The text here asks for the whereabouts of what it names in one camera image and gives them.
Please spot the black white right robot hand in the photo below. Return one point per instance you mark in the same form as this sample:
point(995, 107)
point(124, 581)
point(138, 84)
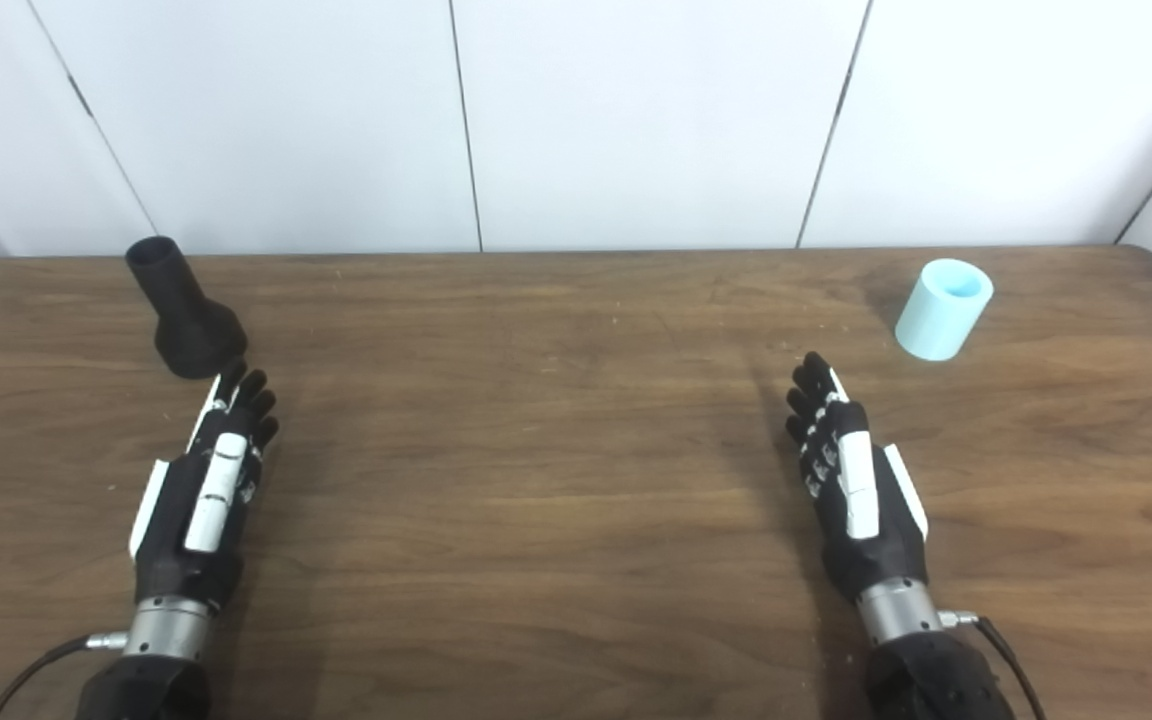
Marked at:
point(891, 550)

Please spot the black funnel-shaped nozzle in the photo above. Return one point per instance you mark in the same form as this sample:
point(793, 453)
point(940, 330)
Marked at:
point(194, 340)

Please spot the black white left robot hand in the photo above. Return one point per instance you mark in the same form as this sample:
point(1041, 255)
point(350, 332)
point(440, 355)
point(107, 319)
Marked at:
point(171, 525)

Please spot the light blue cylinder cup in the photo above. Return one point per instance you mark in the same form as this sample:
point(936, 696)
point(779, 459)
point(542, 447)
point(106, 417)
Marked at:
point(938, 322)

